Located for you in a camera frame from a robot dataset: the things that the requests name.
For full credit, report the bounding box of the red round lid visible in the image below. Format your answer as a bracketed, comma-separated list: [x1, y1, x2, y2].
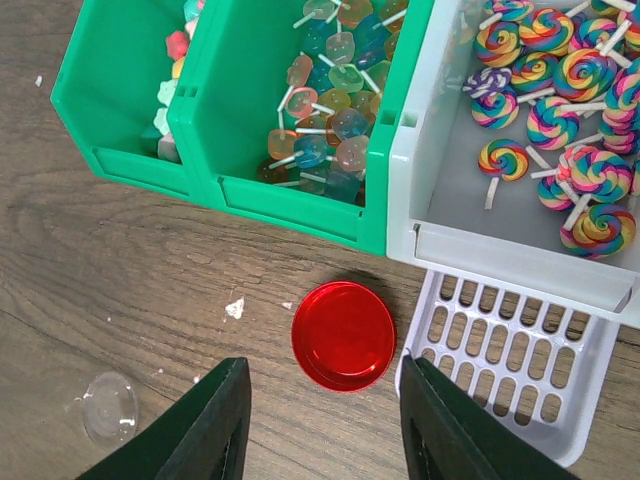
[291, 280, 397, 393]

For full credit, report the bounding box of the lilac slotted plastic scoop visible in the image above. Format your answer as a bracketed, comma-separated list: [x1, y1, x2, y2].
[402, 271, 619, 467]

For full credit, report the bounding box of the white bin with swirl lollipops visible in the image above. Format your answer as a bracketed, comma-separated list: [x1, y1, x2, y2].
[387, 1, 639, 326]

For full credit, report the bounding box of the green bin with square lollipops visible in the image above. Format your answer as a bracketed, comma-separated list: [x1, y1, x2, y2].
[168, 1, 434, 255]

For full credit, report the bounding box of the clear plastic dome lid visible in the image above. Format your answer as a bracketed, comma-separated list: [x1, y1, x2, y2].
[82, 372, 139, 450]

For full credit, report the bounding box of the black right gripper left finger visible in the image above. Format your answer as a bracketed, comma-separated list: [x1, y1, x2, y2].
[79, 357, 252, 479]

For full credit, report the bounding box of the green bin with star candies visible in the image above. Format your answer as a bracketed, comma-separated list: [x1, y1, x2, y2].
[51, 1, 207, 205]

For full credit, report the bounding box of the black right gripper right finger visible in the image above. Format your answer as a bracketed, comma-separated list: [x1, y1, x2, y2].
[400, 355, 576, 480]

